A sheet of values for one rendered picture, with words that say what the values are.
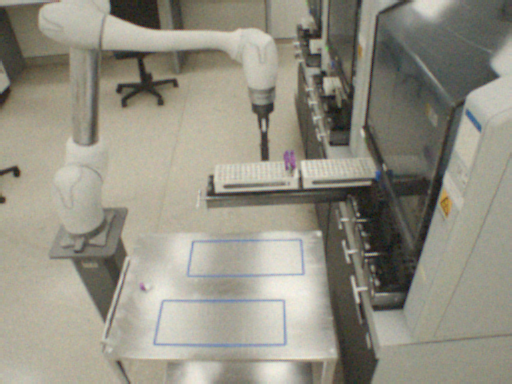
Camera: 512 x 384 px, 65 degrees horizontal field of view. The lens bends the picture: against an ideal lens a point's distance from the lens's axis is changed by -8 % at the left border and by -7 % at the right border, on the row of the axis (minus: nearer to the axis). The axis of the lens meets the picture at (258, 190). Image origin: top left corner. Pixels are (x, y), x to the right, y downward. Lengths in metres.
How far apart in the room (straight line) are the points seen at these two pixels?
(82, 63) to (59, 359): 1.40
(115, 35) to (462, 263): 1.06
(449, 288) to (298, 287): 0.41
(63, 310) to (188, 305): 1.31
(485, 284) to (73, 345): 1.84
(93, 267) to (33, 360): 0.76
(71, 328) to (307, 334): 1.48
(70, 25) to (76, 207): 0.61
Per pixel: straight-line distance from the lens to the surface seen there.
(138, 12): 3.71
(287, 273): 1.26
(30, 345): 2.39
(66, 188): 1.52
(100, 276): 1.76
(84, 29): 1.27
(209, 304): 1.21
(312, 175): 1.53
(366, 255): 1.35
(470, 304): 1.19
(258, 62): 1.28
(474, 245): 1.00
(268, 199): 1.54
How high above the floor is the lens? 1.80
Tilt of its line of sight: 40 degrees down
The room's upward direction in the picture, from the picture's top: 3 degrees counter-clockwise
